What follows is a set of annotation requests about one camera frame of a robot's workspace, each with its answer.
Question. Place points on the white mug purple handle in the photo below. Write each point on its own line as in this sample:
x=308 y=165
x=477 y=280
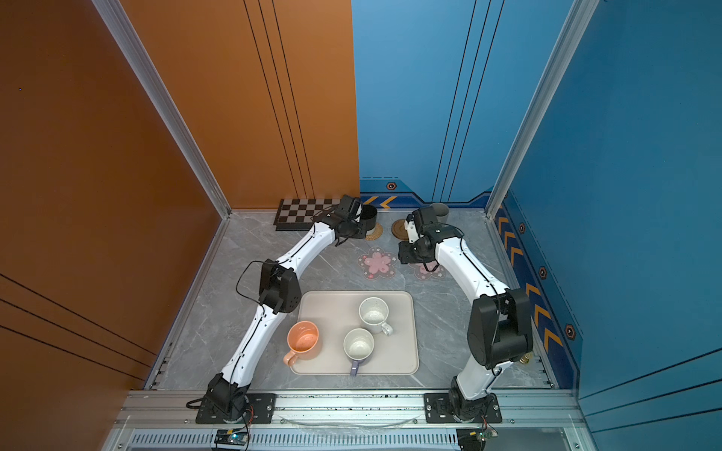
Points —
x=358 y=345

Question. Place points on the black white chessboard box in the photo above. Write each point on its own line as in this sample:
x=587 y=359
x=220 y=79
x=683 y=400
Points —
x=298 y=214

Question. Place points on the green circuit board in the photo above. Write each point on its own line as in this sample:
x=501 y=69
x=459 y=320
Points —
x=474 y=439
x=231 y=439

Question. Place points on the black mug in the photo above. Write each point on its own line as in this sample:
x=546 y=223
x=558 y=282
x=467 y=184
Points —
x=368 y=218

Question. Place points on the brown wooden round coaster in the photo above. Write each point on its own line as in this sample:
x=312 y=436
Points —
x=399 y=230

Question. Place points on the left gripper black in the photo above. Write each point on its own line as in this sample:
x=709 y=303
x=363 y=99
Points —
x=361 y=232

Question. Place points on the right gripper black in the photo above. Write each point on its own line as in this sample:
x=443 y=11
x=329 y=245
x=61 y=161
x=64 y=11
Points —
x=405 y=256

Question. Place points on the grey mug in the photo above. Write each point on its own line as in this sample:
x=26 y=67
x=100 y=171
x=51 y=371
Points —
x=441 y=211

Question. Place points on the beige plastic tray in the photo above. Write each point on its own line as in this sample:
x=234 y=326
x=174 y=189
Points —
x=335 y=313

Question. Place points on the woven rattan round coaster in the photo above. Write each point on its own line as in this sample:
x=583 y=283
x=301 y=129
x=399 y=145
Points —
x=375 y=233

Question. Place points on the pink flower coaster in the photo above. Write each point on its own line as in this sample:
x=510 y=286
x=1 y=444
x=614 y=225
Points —
x=429 y=271
x=378 y=263

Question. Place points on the right green circuit board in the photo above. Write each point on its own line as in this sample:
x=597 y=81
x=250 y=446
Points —
x=474 y=439

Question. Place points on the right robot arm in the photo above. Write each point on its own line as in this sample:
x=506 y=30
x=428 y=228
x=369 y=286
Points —
x=499 y=331

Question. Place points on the left green circuit board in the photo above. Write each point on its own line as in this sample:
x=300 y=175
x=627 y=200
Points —
x=231 y=439

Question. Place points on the orange pink mug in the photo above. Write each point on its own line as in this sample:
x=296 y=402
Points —
x=304 y=341

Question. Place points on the small brass bell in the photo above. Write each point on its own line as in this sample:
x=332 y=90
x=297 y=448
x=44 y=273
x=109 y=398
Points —
x=526 y=358

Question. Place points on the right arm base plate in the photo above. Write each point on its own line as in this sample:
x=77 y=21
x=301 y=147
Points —
x=442 y=408

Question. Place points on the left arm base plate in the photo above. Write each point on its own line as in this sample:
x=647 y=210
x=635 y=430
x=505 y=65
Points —
x=262 y=407

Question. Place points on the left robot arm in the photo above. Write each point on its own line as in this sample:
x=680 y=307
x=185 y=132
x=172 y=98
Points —
x=279 y=294

